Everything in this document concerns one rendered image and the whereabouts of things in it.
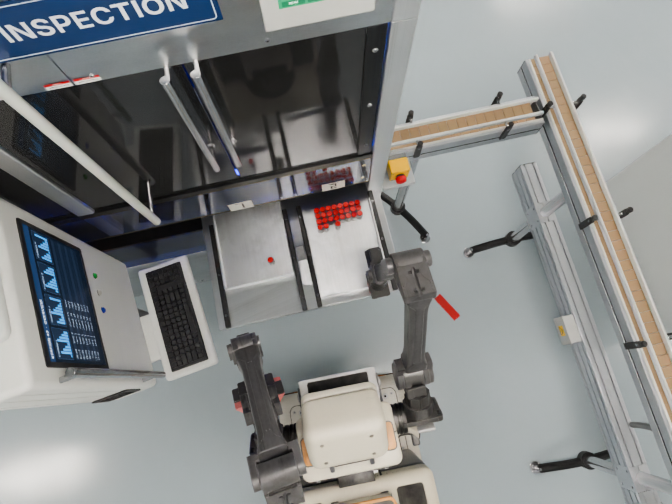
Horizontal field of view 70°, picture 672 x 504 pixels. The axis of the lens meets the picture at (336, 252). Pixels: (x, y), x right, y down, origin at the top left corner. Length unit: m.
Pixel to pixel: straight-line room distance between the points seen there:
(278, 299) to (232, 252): 0.25
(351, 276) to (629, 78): 2.45
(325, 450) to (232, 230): 0.94
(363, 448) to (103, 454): 1.87
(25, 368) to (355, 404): 0.77
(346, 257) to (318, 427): 0.75
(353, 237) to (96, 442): 1.79
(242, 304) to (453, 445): 1.42
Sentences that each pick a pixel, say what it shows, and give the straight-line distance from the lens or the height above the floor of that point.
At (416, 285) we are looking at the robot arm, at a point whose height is 1.56.
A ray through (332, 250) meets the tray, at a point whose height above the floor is 0.88.
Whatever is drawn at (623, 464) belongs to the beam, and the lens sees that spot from 2.41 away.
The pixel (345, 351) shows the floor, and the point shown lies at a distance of 2.63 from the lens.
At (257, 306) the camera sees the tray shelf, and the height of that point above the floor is 0.88.
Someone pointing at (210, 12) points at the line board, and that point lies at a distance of 0.97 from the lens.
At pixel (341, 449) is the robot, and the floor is 1.35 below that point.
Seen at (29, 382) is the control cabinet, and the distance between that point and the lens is 1.28.
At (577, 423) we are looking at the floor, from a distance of 2.90.
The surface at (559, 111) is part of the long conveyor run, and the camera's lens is 2.11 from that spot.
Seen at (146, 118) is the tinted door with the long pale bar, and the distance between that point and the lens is 1.24.
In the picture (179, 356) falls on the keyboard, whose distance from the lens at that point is 1.89.
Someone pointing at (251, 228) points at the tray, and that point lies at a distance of 1.86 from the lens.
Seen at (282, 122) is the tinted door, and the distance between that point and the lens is 1.32.
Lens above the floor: 2.62
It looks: 75 degrees down
